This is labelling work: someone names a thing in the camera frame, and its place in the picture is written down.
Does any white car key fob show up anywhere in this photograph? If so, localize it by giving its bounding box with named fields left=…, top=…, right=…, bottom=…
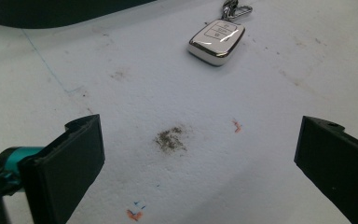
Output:
left=186, top=19, right=246, bottom=67

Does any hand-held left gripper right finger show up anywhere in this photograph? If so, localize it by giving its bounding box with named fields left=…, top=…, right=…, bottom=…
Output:
left=294, top=115, right=358, bottom=224

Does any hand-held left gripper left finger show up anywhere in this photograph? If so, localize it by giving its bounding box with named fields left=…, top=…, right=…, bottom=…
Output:
left=18, top=114, right=106, bottom=224

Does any silver keyring clip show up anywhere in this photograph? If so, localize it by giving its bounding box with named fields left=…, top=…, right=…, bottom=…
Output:
left=220, top=0, right=254, bottom=22

